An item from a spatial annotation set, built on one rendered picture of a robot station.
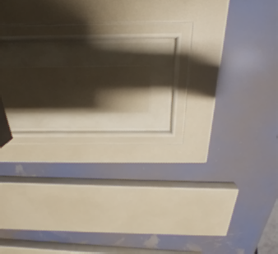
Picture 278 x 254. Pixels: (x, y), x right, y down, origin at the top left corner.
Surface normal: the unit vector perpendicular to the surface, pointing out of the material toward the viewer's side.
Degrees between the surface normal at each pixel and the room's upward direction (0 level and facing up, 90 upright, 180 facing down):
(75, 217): 0
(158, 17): 0
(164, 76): 12
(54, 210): 0
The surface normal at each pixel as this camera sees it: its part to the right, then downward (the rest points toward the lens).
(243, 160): -0.02, 0.38
